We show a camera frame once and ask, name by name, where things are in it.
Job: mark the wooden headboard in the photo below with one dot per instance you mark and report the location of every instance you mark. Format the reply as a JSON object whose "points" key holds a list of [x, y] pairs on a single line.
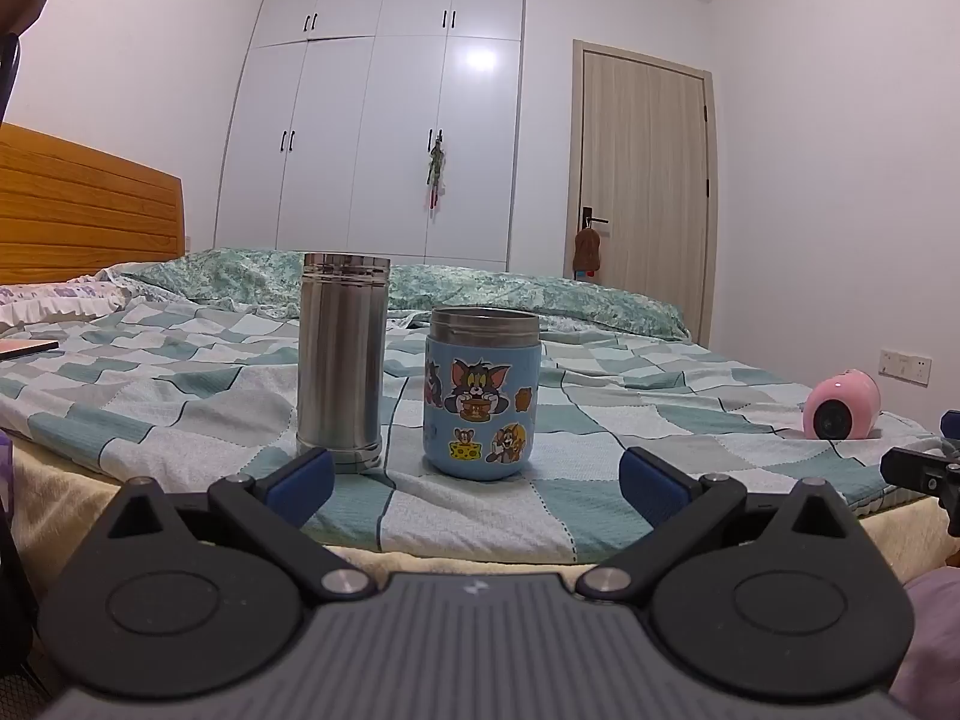
{"points": [[82, 202]]}

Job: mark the green hanging ornament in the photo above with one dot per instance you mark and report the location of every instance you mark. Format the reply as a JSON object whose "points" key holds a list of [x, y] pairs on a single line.
{"points": [[436, 165]]}

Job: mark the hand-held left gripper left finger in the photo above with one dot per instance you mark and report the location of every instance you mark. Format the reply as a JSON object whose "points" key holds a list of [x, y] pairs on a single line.
{"points": [[304, 486]]}

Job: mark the blue cartoon print cup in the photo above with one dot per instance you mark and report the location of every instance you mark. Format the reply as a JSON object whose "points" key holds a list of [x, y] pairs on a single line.
{"points": [[480, 397]]}

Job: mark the purple floral pillow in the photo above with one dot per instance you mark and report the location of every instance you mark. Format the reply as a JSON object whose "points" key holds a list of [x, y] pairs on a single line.
{"points": [[52, 298]]}

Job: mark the beige mattress cover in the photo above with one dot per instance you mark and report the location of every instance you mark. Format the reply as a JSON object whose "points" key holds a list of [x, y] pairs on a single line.
{"points": [[64, 491]]}

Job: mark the white wall socket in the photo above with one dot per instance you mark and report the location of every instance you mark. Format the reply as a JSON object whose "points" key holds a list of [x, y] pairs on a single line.
{"points": [[904, 367]]}

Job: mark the wooden door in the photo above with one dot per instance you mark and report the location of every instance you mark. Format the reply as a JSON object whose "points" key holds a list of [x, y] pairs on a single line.
{"points": [[645, 195]]}

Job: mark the green floral quilt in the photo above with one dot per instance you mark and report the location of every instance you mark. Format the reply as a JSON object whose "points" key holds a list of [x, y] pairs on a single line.
{"points": [[585, 300]]}

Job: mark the pink round speaker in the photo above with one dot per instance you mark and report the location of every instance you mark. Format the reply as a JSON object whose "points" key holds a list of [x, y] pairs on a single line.
{"points": [[840, 405]]}

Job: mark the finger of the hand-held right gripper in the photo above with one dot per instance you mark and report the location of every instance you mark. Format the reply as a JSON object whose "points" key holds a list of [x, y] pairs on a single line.
{"points": [[919, 472]]}

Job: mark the checked green bed sheet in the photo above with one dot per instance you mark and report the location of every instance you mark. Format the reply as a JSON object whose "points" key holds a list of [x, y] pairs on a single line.
{"points": [[187, 390]]}

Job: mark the purple cloth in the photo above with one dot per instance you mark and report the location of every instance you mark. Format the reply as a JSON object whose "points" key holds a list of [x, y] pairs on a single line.
{"points": [[934, 637]]}

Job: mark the white wardrobe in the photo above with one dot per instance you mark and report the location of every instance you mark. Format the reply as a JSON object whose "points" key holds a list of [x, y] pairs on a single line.
{"points": [[360, 127]]}

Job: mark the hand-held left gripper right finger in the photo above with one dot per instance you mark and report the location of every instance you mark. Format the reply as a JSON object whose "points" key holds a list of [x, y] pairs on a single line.
{"points": [[651, 486]]}

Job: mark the stainless steel cup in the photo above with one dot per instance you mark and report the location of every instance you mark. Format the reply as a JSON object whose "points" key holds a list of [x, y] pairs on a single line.
{"points": [[341, 360]]}

